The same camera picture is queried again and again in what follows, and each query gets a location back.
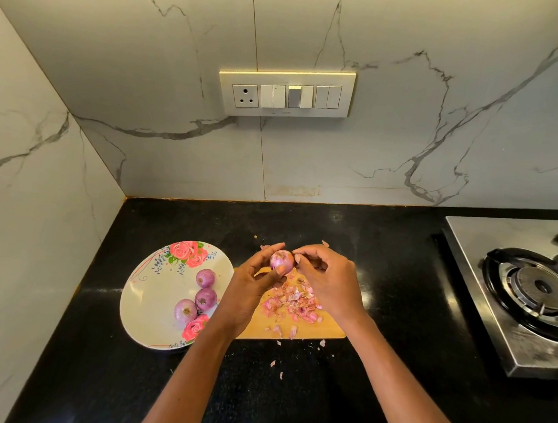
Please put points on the wooden cutting board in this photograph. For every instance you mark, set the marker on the wooden cutting board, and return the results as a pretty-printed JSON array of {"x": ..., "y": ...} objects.
[{"x": 257, "y": 330}]

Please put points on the pile of onion peels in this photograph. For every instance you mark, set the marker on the pile of onion peels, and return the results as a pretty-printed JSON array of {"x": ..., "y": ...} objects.
[{"x": 292, "y": 303}]

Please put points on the person's left forearm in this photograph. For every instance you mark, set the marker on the person's left forearm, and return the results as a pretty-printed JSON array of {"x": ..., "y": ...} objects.
[{"x": 185, "y": 391}]

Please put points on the stainless steel gas stove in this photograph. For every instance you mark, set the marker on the stainless steel gas stove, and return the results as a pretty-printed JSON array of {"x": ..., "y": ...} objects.
[{"x": 466, "y": 243}]

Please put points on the white floral plate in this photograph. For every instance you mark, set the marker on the white floral plate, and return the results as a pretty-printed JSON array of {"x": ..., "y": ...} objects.
[{"x": 150, "y": 295}]

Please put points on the person's left hand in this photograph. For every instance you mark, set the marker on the person's left hand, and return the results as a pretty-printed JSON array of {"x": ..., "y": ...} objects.
[{"x": 243, "y": 291}]

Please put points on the person's right hand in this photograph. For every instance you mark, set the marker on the person's right hand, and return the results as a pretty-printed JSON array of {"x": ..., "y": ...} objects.
[{"x": 336, "y": 284}]

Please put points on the white wall switch panel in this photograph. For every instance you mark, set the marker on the white wall switch panel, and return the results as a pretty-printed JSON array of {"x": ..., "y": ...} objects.
[{"x": 286, "y": 94}]

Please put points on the small pink onion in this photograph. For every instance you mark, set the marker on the small pink onion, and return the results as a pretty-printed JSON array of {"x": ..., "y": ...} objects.
[
  {"x": 186, "y": 311},
  {"x": 206, "y": 299},
  {"x": 281, "y": 261},
  {"x": 205, "y": 277}
]

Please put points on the black stone countertop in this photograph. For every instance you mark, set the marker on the black stone countertop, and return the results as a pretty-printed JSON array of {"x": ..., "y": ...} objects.
[{"x": 402, "y": 247}]

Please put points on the person's right forearm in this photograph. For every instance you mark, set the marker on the person's right forearm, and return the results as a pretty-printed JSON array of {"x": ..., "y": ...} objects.
[{"x": 409, "y": 397}]

